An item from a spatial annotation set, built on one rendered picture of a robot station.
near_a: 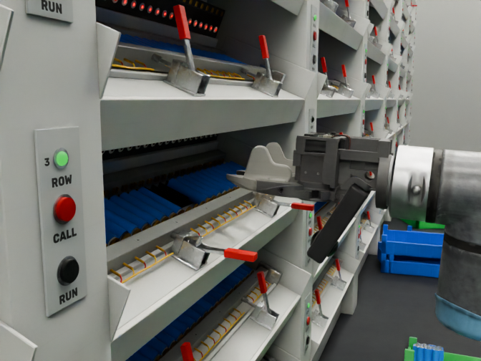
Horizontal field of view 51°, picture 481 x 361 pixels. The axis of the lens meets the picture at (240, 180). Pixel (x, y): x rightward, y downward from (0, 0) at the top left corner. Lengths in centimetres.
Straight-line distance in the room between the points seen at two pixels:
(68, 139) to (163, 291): 21
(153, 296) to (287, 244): 53
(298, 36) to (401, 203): 45
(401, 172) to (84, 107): 37
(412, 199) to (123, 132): 34
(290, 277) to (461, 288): 44
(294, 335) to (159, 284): 58
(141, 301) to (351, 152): 31
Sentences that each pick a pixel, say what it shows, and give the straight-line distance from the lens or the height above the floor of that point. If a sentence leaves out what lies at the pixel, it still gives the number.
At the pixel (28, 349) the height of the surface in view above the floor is 57.
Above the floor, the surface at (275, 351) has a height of 21.
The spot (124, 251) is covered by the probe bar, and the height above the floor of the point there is 57.
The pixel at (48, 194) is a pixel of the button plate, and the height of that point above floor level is 65.
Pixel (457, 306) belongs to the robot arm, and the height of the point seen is 48.
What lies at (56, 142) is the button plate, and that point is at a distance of 35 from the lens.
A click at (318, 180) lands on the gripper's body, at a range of 63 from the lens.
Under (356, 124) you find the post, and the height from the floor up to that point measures 64.
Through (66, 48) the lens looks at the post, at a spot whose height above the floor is 75.
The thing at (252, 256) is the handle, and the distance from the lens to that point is 54.
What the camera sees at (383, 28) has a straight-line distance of 235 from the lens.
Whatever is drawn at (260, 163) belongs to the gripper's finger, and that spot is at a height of 63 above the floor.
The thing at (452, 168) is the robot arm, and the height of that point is 64.
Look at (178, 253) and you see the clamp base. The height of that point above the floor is 54.
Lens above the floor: 71
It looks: 9 degrees down
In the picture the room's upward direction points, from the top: straight up
